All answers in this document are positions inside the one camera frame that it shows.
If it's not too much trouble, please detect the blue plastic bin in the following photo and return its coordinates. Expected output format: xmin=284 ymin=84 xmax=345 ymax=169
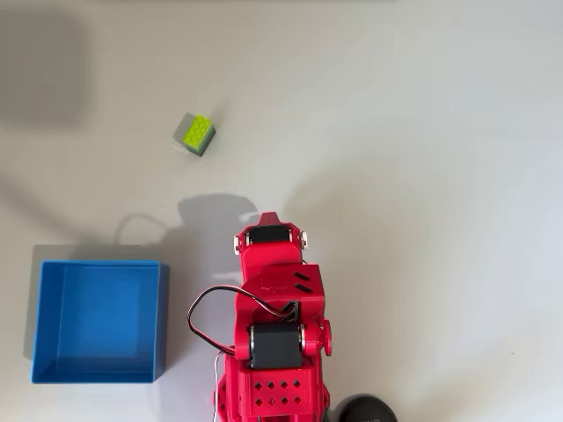
xmin=29 ymin=258 xmax=171 ymax=386

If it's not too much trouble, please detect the black gooseneck stand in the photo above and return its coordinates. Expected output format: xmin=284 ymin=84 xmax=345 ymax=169
xmin=332 ymin=394 xmax=399 ymax=422

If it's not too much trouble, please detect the green lego block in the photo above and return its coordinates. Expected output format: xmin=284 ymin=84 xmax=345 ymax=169
xmin=182 ymin=113 xmax=217 ymax=158

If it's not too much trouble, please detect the black red white wrist cable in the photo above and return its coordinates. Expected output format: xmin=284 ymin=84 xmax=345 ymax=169
xmin=187 ymin=285 xmax=301 ymax=422

